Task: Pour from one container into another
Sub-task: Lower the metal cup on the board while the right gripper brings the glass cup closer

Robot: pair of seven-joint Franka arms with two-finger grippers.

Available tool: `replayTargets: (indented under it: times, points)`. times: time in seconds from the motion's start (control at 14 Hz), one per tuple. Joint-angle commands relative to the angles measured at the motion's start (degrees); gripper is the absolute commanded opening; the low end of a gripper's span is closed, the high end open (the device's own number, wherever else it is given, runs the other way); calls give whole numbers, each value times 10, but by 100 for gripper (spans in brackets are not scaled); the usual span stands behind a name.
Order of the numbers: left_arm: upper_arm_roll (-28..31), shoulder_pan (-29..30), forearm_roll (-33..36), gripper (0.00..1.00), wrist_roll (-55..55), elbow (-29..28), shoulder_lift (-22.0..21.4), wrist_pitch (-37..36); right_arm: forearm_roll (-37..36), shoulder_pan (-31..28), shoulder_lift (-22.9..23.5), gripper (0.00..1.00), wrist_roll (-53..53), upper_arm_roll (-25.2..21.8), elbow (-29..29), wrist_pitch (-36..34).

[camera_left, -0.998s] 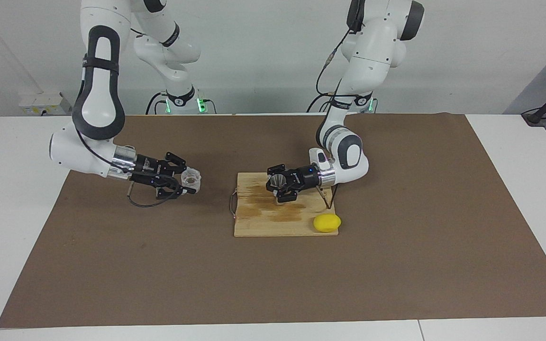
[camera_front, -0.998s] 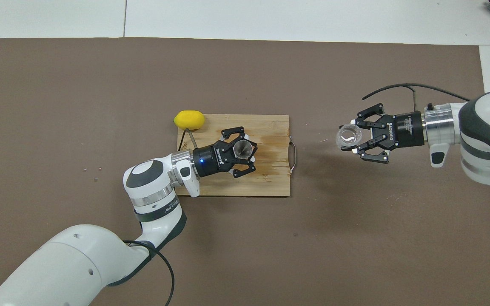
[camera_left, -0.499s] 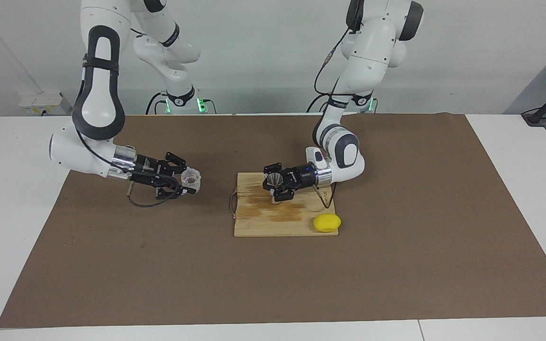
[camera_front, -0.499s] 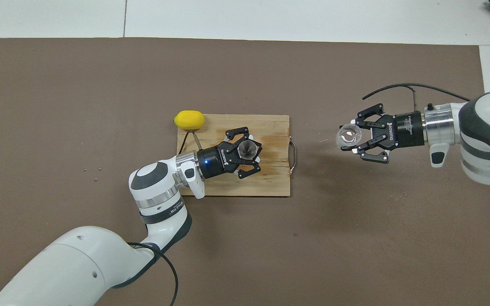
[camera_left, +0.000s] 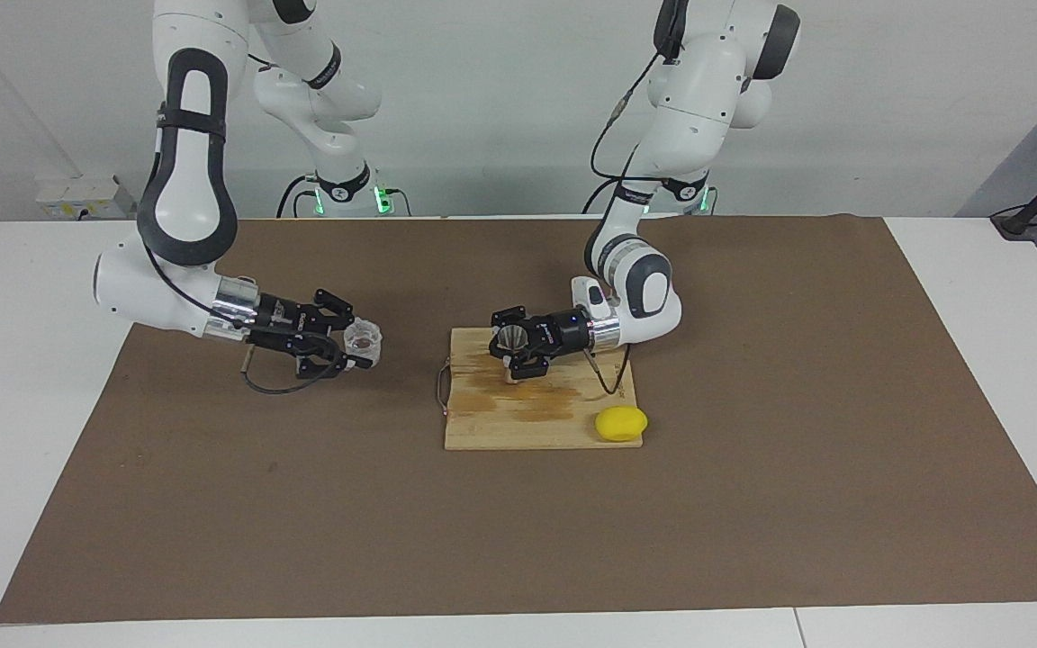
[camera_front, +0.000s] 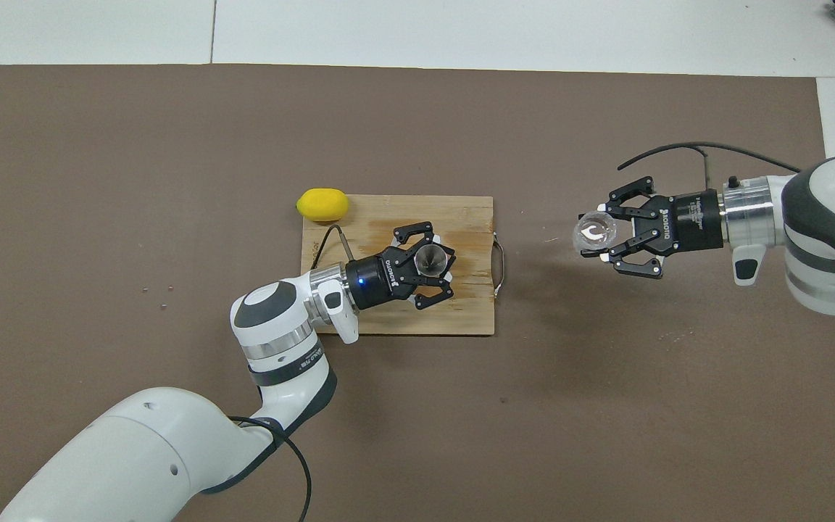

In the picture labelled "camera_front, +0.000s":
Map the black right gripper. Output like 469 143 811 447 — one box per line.
578 175 725 281

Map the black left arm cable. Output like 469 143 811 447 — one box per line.
225 225 353 522

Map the small clear glass cup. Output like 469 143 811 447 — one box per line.
572 210 618 255

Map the yellow lemon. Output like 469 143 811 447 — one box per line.
296 188 350 222

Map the steel double jigger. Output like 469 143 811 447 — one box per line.
414 243 449 278

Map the large brown table mat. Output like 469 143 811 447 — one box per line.
0 64 835 522

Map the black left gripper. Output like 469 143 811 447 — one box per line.
345 221 457 312

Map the bamboo cutting board, metal handle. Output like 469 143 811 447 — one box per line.
298 194 505 336

